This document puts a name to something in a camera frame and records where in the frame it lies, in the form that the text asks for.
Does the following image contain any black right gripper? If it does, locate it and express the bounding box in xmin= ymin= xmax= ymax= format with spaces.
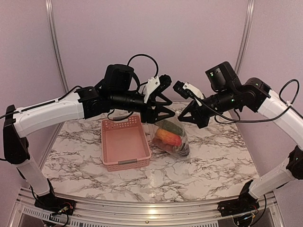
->
xmin=178 ymin=87 xmax=239 ymax=129

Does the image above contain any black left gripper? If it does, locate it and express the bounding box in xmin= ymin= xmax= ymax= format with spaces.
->
xmin=111 ymin=89 xmax=176 ymax=123

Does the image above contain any dark green cucumber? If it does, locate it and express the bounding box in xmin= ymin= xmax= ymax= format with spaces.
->
xmin=156 ymin=119 xmax=185 ymax=137

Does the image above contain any orange yellow fruit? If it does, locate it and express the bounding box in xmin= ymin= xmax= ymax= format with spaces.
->
xmin=155 ymin=129 xmax=182 ymax=146

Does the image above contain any clear zip top bag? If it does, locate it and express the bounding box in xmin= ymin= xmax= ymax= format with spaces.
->
xmin=149 ymin=116 xmax=190 ymax=158

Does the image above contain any purple eggplant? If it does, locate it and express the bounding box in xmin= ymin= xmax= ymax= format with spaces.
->
xmin=177 ymin=136 xmax=190 ymax=157

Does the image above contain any red lychee bunch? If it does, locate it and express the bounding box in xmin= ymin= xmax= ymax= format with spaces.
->
xmin=152 ymin=138 xmax=181 ymax=154

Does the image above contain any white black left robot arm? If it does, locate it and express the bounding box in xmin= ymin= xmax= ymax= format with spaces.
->
xmin=3 ymin=64 xmax=174 ymax=210

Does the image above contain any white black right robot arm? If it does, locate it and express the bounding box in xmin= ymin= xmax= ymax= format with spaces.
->
xmin=173 ymin=61 xmax=303 ymax=212

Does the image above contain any pink perforated plastic basket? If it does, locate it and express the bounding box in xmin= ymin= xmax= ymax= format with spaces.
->
xmin=101 ymin=114 xmax=152 ymax=172

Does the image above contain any rear aluminium table rail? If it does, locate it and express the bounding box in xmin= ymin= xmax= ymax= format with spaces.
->
xmin=171 ymin=101 xmax=190 ymax=106

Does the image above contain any aluminium table rail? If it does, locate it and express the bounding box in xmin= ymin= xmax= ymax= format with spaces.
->
xmin=38 ymin=123 xmax=64 ymax=170
xmin=171 ymin=101 xmax=190 ymax=106
xmin=9 ymin=186 xmax=285 ymax=227

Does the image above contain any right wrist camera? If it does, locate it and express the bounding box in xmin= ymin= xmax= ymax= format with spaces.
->
xmin=173 ymin=80 xmax=205 ymax=99

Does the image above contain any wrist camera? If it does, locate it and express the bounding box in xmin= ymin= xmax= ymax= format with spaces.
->
xmin=143 ymin=74 xmax=172 ymax=104
xmin=173 ymin=80 xmax=205 ymax=99

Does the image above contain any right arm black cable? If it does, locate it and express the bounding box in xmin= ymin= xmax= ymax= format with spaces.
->
xmin=189 ymin=79 xmax=303 ymax=218

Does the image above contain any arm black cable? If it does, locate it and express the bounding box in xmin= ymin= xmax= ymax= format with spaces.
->
xmin=189 ymin=79 xmax=303 ymax=218
xmin=0 ymin=53 xmax=159 ymax=161

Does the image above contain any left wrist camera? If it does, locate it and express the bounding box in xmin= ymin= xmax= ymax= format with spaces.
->
xmin=143 ymin=74 xmax=172 ymax=104

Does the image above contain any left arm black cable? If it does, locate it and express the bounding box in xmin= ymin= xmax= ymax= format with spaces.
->
xmin=0 ymin=53 xmax=159 ymax=161

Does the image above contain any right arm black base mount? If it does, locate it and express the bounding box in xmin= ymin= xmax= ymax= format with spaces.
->
xmin=217 ymin=199 xmax=260 ymax=217

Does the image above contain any left aluminium table rail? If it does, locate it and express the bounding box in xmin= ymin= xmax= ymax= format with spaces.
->
xmin=38 ymin=123 xmax=64 ymax=170

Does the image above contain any front aluminium table rail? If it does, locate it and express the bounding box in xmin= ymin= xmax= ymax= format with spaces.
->
xmin=9 ymin=186 xmax=285 ymax=227

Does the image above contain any right rear aluminium frame post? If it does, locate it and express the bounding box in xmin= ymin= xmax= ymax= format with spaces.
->
xmin=233 ymin=0 xmax=256 ymax=75

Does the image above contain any aluminium frame post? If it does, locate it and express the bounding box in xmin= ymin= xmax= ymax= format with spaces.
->
xmin=233 ymin=0 xmax=256 ymax=75
xmin=45 ymin=0 xmax=69 ymax=93

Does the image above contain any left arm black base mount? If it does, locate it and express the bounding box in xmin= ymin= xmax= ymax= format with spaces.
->
xmin=35 ymin=197 xmax=76 ymax=216

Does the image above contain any left rear aluminium frame post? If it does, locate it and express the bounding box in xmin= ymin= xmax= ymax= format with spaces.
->
xmin=45 ymin=0 xmax=69 ymax=93

